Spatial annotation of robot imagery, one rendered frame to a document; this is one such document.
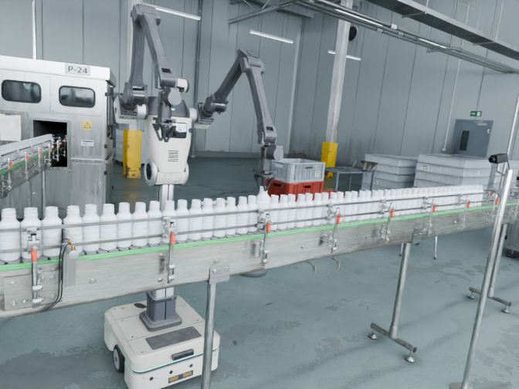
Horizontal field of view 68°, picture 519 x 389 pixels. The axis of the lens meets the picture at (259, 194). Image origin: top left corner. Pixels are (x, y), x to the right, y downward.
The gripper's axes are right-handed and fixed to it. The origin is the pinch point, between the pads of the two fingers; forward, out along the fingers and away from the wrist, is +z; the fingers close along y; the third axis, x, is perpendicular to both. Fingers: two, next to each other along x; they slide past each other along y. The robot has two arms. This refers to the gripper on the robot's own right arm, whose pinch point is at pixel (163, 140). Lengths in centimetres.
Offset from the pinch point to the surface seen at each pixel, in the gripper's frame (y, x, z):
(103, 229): 17.8, -27.9, 31.9
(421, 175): -276, 661, 64
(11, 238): 18, -56, 32
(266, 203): 19, 43, 26
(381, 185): -376, 671, 104
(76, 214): 17.3, -37.0, 25.7
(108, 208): 17.3, -26.3, 24.4
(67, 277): 26, -41, 45
